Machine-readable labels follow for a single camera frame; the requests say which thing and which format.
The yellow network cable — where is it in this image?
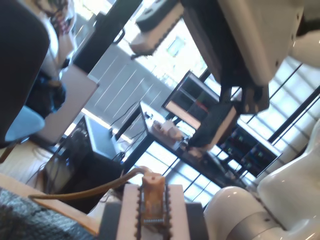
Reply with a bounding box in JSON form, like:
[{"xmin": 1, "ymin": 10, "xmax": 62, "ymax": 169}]
[{"xmin": 28, "ymin": 166, "xmax": 168, "ymax": 232}]

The black framed computer monitor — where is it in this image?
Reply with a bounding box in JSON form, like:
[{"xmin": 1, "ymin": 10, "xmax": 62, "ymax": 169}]
[{"xmin": 161, "ymin": 70, "xmax": 222, "ymax": 131}]

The black desk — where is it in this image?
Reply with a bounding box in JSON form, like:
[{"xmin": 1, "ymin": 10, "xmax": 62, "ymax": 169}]
[{"xmin": 138, "ymin": 99, "xmax": 253, "ymax": 191}]

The black bubble-wrap mat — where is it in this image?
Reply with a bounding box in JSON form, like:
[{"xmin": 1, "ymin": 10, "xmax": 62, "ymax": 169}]
[{"xmin": 0, "ymin": 187, "xmax": 97, "ymax": 240}]

